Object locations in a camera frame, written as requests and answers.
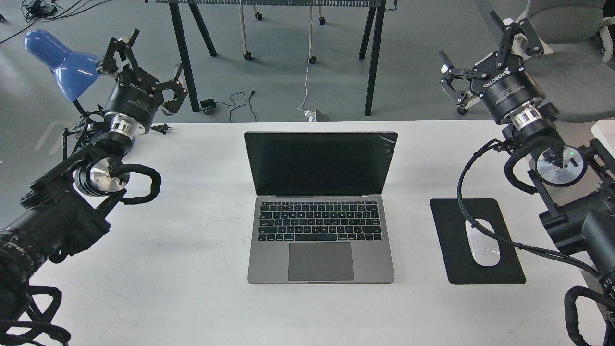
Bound grey laptop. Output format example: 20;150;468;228
244;131;398;284

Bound black cables on floor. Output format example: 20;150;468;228
0;0;113;44

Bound black plug on table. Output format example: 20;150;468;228
151;124;172;135

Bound white cable with charger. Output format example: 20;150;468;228
297;5;327;122

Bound black framed background table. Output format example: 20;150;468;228
156;0;398;117

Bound white computer mouse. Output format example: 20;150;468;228
465;220;501;267

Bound blue desk lamp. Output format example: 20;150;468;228
24;29;100;114

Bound grey office chair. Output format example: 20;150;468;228
456;0;615;123

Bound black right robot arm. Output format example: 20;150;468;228
440;0;614;346

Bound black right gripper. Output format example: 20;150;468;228
439;11;545;121

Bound black power adapter cable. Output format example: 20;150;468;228
200;90;258;123

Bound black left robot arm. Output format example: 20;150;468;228
0;29;187;346

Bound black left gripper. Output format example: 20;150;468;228
98;29;187;126

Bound black mouse pad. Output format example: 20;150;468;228
430;198;526;285

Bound white object at right edge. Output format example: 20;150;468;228
591;120;615;158

